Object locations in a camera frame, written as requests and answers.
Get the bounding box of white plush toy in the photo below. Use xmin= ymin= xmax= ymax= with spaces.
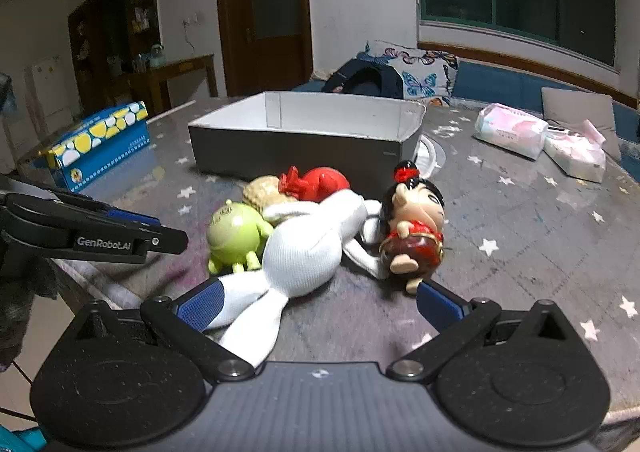
xmin=205 ymin=189 xmax=391 ymax=368

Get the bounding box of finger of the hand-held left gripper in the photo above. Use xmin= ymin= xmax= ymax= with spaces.
xmin=100 ymin=205 xmax=162 ymax=229
xmin=141 ymin=225 xmax=189 ymax=256

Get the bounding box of beige peanut toy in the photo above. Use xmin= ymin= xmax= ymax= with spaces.
xmin=242 ymin=175 xmax=298 ymax=213

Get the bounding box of wooden side table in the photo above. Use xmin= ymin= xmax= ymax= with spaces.
xmin=130 ymin=54 xmax=219 ymax=115

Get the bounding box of white round disc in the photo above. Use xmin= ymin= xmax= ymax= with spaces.
xmin=415 ymin=135 xmax=446 ymax=178

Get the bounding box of blue yellow tissue box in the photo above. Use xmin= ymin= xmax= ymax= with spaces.
xmin=31 ymin=101 xmax=152 ymax=193

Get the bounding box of dark wooden cabinet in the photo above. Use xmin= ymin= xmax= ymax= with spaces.
xmin=67 ymin=0 xmax=163 ymax=115

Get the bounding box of person's left hand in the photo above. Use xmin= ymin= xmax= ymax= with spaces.
xmin=0 ymin=256 xmax=60 ymax=370

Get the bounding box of grey cushion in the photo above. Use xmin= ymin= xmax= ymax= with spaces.
xmin=541 ymin=87 xmax=623 ymax=160

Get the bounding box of butterfly print pillow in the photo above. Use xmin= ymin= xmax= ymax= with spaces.
xmin=357 ymin=40 xmax=458 ymax=106

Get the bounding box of white refrigerator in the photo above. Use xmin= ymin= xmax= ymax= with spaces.
xmin=24 ymin=57 xmax=71 ymax=133

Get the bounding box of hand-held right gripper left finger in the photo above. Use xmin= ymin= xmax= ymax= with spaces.
xmin=65 ymin=278 xmax=256 ymax=383

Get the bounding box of grey cardboard box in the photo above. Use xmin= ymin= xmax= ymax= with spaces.
xmin=187 ymin=91 xmax=427 ymax=190

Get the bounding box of opened white tissue pack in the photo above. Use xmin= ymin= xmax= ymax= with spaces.
xmin=544 ymin=119 xmax=607 ymax=183

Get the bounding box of blue sofa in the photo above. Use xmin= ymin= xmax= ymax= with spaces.
xmin=292 ymin=60 xmax=640 ymax=163

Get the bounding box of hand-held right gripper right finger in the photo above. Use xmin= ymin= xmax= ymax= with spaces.
xmin=387 ymin=279 xmax=586 ymax=381

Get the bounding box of green one-eyed monster toy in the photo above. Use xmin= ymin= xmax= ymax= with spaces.
xmin=206 ymin=199 xmax=275 ymax=275

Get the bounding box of red lucky bag toy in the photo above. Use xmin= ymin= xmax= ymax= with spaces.
xmin=279 ymin=165 xmax=352 ymax=205

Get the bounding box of black-haired doll figurine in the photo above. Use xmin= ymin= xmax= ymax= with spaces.
xmin=378 ymin=160 xmax=446 ymax=295

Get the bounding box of dark blue backpack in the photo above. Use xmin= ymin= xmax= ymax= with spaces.
xmin=322 ymin=58 xmax=403 ymax=100

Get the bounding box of dark wooden door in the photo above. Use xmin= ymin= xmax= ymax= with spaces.
xmin=214 ymin=0 xmax=315 ymax=97

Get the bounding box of pink white tissue pack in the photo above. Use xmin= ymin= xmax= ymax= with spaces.
xmin=474 ymin=103 xmax=549 ymax=160

